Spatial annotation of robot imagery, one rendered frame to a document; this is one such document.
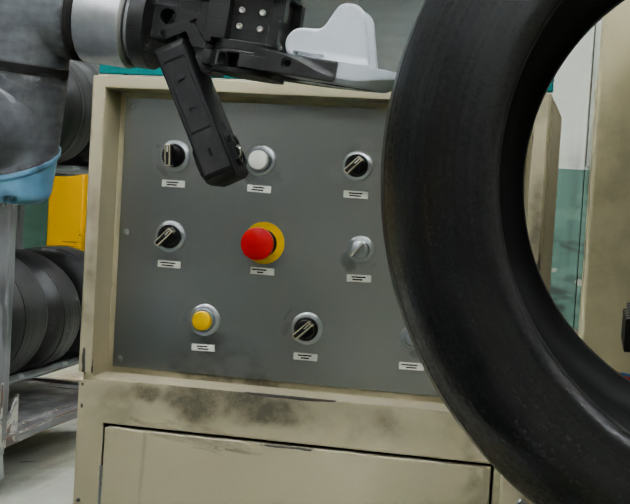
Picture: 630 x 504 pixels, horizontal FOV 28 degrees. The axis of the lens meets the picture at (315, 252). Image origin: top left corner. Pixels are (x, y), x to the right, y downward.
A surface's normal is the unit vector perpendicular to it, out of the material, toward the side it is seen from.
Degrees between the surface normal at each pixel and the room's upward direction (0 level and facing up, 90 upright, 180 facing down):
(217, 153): 89
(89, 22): 105
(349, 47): 90
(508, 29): 86
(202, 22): 89
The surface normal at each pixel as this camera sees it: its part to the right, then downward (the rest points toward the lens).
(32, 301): 0.93, -0.25
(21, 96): 0.30, 0.17
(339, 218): -0.22, 0.04
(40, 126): 0.72, 0.17
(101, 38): -0.27, 0.49
